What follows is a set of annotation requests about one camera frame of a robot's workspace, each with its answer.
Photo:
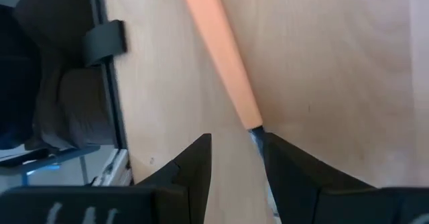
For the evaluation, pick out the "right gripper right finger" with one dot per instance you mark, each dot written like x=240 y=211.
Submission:
x=301 y=190

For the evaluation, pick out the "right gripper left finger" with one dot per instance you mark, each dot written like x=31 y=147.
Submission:
x=191 y=183

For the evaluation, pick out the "dark padded chair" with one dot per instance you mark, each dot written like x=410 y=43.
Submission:
x=73 y=100

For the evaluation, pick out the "black metal table frame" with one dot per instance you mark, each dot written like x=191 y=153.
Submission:
x=114 y=110

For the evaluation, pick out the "black table edge clip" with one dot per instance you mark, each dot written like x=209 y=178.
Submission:
x=105 y=41

